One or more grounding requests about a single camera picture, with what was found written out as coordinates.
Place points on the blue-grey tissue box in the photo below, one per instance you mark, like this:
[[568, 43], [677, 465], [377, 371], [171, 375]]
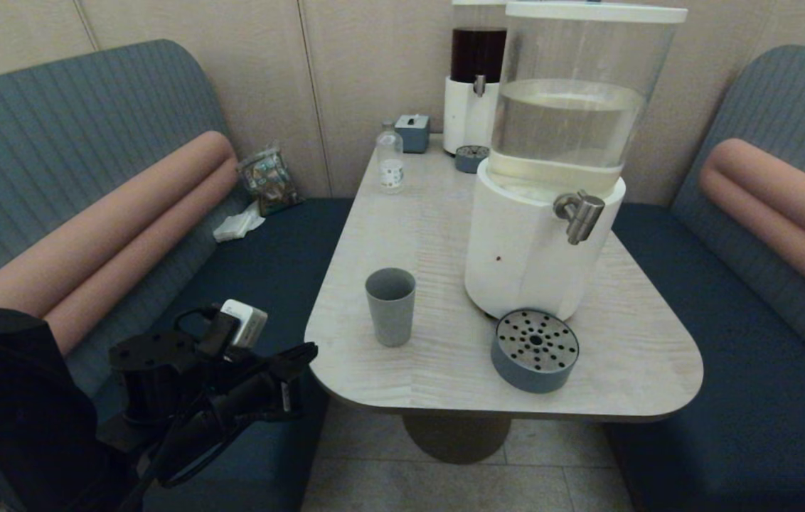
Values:
[[413, 136]]

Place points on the dark drink dispenser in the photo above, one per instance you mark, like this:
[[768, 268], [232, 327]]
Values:
[[463, 114]]

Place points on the pink bolster cushion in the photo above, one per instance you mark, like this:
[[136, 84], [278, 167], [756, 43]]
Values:
[[786, 205], [125, 220]]

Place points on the small blue drip tray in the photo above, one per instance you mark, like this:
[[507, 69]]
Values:
[[468, 163]]

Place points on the large steel dispenser tap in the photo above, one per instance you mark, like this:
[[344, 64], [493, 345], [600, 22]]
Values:
[[580, 212]]

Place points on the blue upholstered bench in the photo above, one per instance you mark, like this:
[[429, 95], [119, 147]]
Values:
[[729, 355], [281, 249]]

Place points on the ribbed table pedestal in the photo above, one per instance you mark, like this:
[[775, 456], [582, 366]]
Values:
[[456, 437]]

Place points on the large clear water dispenser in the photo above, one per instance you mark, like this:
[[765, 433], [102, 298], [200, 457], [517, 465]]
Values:
[[516, 249]]

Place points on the white dispenser lid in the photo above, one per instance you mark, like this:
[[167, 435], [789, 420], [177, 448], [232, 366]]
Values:
[[594, 11]]

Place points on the large blue drip tray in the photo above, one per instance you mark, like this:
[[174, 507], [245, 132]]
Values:
[[530, 375]]

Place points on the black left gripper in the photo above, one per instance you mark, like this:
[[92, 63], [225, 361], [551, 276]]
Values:
[[246, 391]]

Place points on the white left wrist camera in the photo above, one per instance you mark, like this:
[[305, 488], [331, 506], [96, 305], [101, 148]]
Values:
[[249, 320]]

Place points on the small clear bottle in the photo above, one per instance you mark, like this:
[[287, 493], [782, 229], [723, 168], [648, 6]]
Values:
[[390, 158]]

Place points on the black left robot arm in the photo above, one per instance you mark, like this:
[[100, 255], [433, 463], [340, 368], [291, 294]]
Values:
[[11, 398]]

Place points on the patterned snack bag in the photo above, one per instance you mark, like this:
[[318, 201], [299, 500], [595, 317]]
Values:
[[271, 180]]

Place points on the crumpled white tissue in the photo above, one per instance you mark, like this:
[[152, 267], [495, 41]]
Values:
[[235, 226]]

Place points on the grey plastic cup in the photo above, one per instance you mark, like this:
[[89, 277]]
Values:
[[392, 320]]

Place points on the small steel dispenser tap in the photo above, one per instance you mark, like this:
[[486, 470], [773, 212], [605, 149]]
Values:
[[479, 85]]

